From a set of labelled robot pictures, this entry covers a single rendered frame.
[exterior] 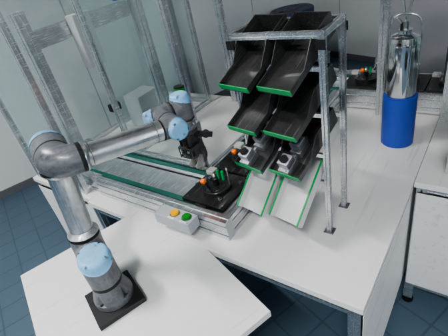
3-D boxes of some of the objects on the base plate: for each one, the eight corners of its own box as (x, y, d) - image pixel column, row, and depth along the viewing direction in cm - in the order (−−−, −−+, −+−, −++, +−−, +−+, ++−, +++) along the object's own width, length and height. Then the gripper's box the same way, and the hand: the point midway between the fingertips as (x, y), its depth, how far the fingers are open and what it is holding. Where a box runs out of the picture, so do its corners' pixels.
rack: (333, 235, 145) (325, 32, 102) (255, 212, 165) (221, 35, 122) (350, 203, 158) (350, 12, 115) (276, 186, 179) (253, 18, 135)
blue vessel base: (409, 151, 182) (414, 101, 167) (377, 146, 190) (379, 99, 176) (416, 135, 191) (421, 88, 177) (385, 132, 200) (387, 86, 185)
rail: (229, 241, 153) (225, 222, 147) (101, 194, 203) (93, 179, 197) (237, 232, 157) (232, 213, 151) (109, 189, 207) (101, 173, 201)
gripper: (171, 133, 143) (185, 176, 155) (189, 136, 138) (201, 180, 150) (185, 123, 149) (197, 165, 160) (202, 125, 144) (213, 169, 155)
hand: (202, 166), depth 156 cm, fingers closed
